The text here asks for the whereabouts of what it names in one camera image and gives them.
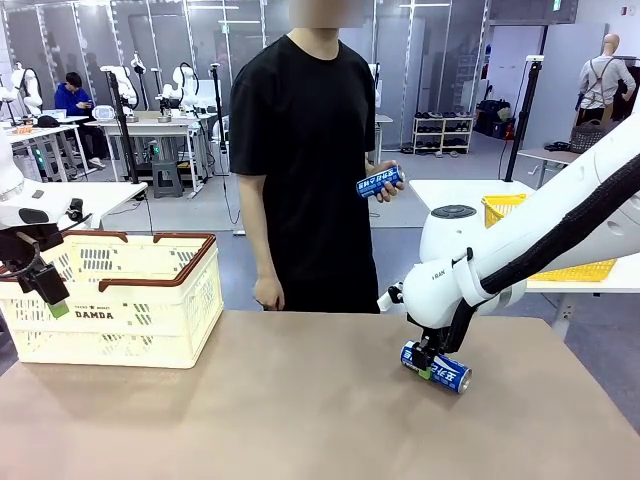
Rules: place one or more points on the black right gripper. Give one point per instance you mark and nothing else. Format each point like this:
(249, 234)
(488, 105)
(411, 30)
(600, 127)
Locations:
(442, 342)

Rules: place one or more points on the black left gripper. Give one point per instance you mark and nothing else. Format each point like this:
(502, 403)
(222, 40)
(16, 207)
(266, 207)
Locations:
(20, 245)

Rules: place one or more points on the blue white-lettered drink can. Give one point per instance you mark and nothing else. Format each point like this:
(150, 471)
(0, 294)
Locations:
(372, 185)
(450, 375)

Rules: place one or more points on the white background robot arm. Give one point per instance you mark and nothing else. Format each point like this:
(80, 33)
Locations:
(30, 87)
(377, 85)
(182, 90)

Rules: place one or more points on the person's right forearm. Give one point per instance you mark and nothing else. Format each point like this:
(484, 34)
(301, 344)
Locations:
(260, 235)

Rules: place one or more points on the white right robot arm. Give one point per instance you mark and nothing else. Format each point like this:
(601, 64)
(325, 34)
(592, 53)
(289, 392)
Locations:
(450, 280)

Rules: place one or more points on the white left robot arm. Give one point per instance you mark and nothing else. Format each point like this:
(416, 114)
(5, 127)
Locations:
(35, 200)

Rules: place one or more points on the cream plastic shopping basket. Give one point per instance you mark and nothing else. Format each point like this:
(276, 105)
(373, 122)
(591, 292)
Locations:
(150, 340)

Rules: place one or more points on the white table with basket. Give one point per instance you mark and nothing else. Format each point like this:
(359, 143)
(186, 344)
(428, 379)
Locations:
(450, 200)

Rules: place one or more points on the large yellow shopping basket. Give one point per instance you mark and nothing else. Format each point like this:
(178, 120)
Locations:
(500, 210)

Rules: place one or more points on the dark wicker basket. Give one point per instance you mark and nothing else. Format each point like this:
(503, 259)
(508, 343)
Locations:
(587, 137)

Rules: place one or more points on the person's right hand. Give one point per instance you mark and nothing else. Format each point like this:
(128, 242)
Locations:
(267, 295)

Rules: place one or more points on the person's left hand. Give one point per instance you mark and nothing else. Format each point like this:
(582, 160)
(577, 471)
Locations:
(385, 194)

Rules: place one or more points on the grey step stool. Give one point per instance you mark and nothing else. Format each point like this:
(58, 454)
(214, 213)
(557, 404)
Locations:
(166, 180)

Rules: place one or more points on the black cap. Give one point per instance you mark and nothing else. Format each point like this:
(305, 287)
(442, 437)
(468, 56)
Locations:
(48, 121)

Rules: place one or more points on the person in blue hoodie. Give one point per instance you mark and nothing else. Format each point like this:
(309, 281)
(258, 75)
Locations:
(75, 105)

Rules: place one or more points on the background workbench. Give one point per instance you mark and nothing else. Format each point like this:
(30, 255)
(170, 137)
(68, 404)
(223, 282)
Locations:
(150, 127)

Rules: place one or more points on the person in black t-shirt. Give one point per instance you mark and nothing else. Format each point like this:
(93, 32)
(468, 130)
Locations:
(305, 175)

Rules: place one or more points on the white shoe rack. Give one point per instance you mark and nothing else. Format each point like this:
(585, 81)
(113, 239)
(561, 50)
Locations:
(442, 135)

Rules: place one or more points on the grey-topped background table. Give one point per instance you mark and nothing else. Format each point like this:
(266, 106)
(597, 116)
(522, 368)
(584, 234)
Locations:
(550, 156)

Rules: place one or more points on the thin black stand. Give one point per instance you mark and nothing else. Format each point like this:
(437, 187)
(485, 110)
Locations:
(218, 110)

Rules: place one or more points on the black bags pile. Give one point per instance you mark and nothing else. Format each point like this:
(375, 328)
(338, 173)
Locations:
(492, 117)

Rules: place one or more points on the black stand with white head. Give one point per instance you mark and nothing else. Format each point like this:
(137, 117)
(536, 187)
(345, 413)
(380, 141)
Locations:
(522, 115)

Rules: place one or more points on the mannequin with grey shirt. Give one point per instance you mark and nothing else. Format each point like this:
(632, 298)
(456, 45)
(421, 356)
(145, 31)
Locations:
(600, 80)

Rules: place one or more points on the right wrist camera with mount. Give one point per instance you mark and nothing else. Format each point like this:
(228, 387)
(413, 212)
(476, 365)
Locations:
(390, 297)

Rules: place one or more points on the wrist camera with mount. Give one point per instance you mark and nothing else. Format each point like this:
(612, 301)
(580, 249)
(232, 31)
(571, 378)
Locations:
(75, 209)
(390, 297)

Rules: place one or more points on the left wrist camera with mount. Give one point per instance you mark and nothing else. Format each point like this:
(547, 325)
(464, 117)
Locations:
(75, 209)

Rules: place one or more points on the black camera stand pole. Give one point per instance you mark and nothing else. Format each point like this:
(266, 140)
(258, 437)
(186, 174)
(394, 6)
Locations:
(122, 130)

